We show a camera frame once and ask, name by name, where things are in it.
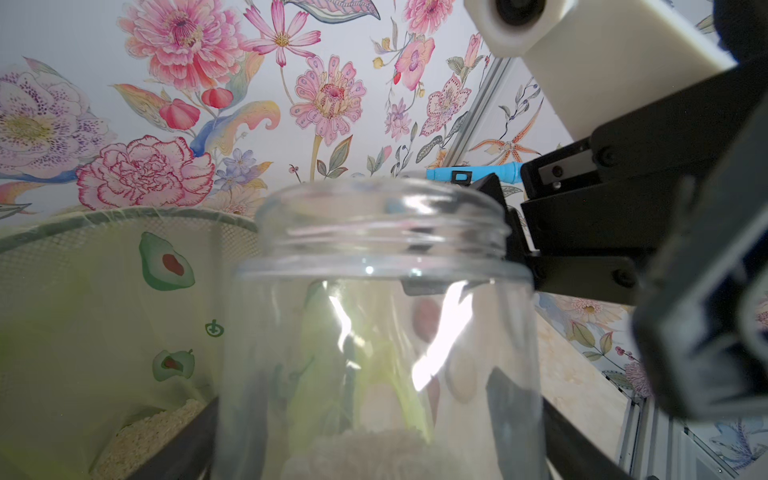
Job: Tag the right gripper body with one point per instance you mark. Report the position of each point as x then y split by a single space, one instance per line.
599 210

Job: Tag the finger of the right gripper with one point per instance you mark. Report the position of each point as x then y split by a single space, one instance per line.
695 324

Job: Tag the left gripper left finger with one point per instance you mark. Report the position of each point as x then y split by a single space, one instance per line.
189 454

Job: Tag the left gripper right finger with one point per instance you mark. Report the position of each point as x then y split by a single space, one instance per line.
572 455

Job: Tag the beige jar lid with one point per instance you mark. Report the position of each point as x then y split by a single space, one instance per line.
461 375

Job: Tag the terracotta jar lid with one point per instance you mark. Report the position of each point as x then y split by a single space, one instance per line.
426 319

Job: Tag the blue microphone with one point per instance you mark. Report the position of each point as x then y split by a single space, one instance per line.
508 173

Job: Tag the yellow-green plastic bin liner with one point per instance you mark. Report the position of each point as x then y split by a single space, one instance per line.
108 336

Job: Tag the right aluminium corner post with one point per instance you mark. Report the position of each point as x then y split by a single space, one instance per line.
496 75

